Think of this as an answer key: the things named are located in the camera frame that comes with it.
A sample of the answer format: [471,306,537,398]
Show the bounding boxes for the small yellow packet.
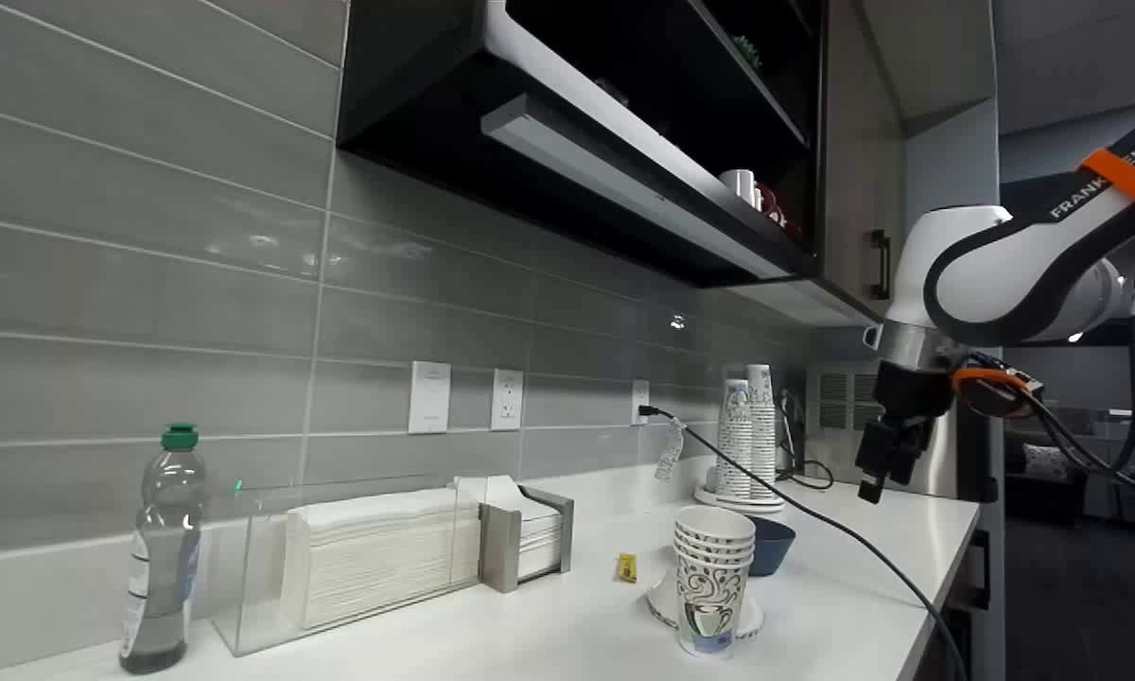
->
[614,552,638,581]

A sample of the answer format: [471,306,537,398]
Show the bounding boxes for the white mug on shelf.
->
[718,168,765,207]

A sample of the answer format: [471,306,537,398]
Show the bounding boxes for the grey metal napkin holder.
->
[479,484,576,595]

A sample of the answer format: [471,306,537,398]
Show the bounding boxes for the blue bowl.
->
[750,517,794,580]

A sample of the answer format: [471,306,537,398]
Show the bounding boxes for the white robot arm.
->
[856,127,1135,503]

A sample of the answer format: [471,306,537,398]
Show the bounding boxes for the black power cable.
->
[635,400,973,681]

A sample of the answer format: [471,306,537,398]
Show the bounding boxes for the clear plastic water bottle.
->
[118,424,206,675]

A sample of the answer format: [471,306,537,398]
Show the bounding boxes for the tall stack of white cups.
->
[713,363,778,501]

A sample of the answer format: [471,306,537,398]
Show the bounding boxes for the black wall cabinet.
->
[336,0,890,325]

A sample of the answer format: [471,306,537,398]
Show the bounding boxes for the orange cable strap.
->
[1078,149,1135,223]

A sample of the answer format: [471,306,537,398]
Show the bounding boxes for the clear acrylic napkin box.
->
[204,489,479,654]

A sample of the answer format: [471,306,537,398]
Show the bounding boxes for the white wall outlet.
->
[407,361,449,431]
[491,369,520,431]

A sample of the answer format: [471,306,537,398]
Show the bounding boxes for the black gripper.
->
[856,363,954,503]

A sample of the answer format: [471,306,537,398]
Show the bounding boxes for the under-cabinet light bar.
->
[479,93,778,281]

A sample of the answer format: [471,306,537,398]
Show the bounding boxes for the stack of patterned paper cups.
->
[672,506,758,654]

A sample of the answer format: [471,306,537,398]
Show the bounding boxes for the white wall outlet middle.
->
[491,369,520,431]

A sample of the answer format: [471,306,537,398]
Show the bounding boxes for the white wall outlet left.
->
[407,361,449,431]

